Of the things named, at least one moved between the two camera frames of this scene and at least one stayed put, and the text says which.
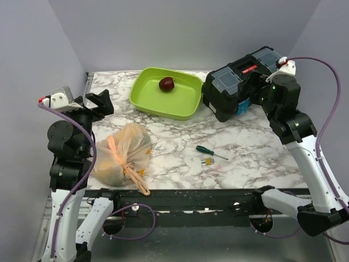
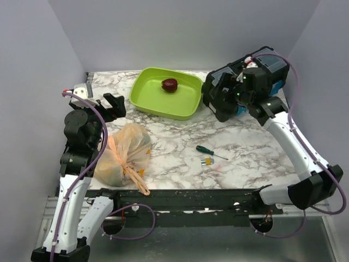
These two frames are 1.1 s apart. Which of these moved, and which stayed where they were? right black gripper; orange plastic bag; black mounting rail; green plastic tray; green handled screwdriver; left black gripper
Moved: left black gripper; right black gripper
Stayed: green handled screwdriver; black mounting rail; green plastic tray; orange plastic bag
